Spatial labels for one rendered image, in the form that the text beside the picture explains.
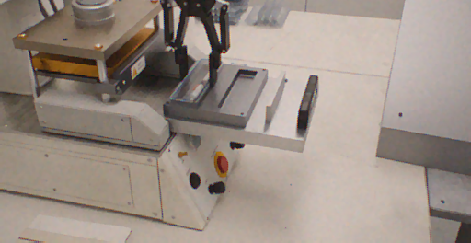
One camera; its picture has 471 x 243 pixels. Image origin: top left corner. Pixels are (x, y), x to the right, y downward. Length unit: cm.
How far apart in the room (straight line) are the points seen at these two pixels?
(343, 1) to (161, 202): 268
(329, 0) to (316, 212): 255
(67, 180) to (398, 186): 72
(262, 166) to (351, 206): 23
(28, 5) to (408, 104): 87
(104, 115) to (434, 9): 81
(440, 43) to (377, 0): 223
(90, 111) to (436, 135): 75
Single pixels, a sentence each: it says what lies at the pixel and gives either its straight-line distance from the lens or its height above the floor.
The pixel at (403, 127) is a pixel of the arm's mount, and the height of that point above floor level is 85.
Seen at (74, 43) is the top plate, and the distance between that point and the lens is 96.
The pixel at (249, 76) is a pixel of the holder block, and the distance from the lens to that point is 108.
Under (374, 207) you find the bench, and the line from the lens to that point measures 113.
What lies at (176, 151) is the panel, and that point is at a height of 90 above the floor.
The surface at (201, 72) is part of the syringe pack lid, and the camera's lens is 105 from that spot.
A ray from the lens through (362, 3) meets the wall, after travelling 351.
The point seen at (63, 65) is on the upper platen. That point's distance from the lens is 102.
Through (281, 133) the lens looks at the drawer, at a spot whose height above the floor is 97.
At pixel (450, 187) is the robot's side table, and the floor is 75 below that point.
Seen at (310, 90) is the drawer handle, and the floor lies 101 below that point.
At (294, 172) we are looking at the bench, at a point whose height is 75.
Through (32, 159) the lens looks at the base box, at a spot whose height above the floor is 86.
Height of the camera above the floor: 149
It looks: 32 degrees down
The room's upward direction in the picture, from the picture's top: straight up
